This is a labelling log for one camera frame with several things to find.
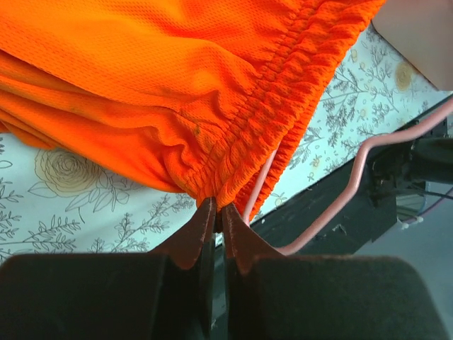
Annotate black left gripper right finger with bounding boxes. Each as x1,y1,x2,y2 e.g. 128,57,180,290
222,205,449,339

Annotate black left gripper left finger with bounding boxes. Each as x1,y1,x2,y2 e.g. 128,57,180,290
1,198,216,339

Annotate orange mesh shorts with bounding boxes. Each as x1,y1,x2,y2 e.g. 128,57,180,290
1,1,382,217

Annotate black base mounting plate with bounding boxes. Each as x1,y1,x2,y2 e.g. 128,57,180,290
249,106,453,256

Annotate pink compartment organizer box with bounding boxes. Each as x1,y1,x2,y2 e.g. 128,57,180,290
372,0,452,91

